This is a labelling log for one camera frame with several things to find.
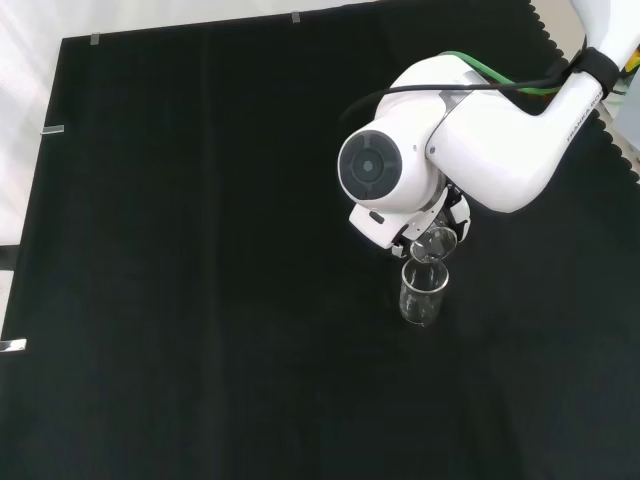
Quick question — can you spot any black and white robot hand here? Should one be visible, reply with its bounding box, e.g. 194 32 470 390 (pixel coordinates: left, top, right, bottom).
391 182 473 259

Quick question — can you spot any small clear glass beaker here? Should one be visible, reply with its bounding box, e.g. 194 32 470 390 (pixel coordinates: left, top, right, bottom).
409 225 458 267

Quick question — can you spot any tall clear glass beaker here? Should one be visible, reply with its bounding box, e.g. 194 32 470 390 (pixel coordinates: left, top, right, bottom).
398 256 451 328

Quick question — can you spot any pale grey board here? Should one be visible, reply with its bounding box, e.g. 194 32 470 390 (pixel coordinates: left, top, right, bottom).
594 74 640 169

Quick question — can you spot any black bench cloth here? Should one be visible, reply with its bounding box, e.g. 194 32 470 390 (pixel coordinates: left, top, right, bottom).
0 0 640 480

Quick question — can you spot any white wrist camera shell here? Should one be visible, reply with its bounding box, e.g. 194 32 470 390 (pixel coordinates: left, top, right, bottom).
347 201 437 250

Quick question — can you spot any black cable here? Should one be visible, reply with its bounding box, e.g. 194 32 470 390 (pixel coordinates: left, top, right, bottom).
339 46 592 122

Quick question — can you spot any green cable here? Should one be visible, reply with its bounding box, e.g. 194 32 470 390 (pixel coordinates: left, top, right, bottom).
446 49 564 97

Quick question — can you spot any black forearm strap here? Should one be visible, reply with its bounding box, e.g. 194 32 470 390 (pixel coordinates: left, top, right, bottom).
578 47 622 97

